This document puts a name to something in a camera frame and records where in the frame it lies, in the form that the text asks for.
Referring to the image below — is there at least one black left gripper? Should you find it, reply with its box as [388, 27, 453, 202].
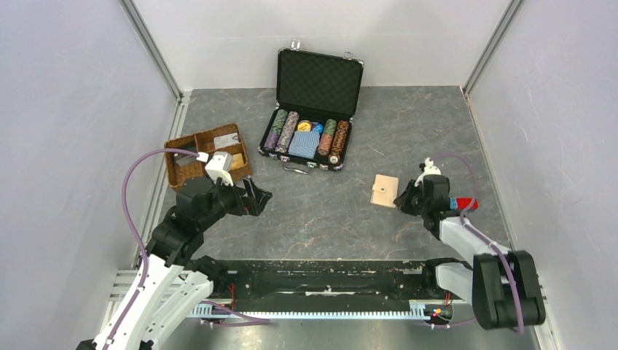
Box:
[199, 173, 273, 230]

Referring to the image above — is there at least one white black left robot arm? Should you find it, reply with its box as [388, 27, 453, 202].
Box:
[78, 177, 273, 349]

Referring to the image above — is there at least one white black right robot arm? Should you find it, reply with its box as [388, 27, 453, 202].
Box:
[394, 174, 546, 331]

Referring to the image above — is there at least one gold card in basket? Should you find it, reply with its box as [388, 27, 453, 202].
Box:
[230, 153, 246, 170]

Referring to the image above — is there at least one grey card in basket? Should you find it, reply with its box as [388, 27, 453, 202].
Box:
[213, 132, 241, 149]

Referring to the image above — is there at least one blue playing card deck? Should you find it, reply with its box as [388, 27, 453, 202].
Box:
[287, 131, 320, 159]

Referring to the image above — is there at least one dark card in basket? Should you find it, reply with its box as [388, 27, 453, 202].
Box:
[173, 153, 197, 167]

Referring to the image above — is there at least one red toy brick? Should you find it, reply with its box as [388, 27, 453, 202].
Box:
[452, 197, 479, 211]

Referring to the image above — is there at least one brown woven divided basket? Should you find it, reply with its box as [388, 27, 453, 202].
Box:
[164, 123, 253, 192]

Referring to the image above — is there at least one purple green chip stack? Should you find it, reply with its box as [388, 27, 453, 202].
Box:
[264, 109, 288, 150]

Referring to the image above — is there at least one brown orange chip stack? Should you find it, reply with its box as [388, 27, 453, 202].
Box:
[329, 120, 350, 165]

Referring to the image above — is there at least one purple grey chip stack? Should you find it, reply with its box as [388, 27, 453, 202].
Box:
[275, 112, 300, 152]

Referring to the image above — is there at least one yellow dealer button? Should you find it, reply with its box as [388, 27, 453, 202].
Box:
[297, 120, 313, 131]

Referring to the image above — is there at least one blue dealer button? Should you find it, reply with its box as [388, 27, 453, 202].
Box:
[311, 122, 324, 135]

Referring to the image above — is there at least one red green chip stack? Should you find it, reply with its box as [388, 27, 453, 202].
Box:
[317, 119, 337, 156]

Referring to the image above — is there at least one black poker chip case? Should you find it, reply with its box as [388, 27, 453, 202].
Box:
[258, 40, 364, 171]

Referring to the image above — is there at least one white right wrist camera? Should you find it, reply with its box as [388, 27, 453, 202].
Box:
[415, 157, 442, 187]

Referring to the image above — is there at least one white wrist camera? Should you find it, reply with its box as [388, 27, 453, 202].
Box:
[415, 157, 442, 187]
[205, 151, 234, 186]

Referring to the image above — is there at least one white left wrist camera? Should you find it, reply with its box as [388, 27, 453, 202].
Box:
[205, 151, 234, 186]

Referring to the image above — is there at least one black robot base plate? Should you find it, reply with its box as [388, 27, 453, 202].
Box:
[204, 260, 464, 314]

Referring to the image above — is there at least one white slotted cable duct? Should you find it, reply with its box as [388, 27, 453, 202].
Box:
[187, 302, 431, 322]

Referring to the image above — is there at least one left aluminium frame post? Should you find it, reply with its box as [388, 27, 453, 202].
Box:
[119, 0, 184, 101]

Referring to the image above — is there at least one aluminium frame post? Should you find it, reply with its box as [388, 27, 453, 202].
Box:
[462, 0, 525, 99]
[119, 0, 184, 101]

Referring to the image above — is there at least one right aluminium frame post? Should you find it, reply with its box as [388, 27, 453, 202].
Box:
[462, 0, 525, 99]

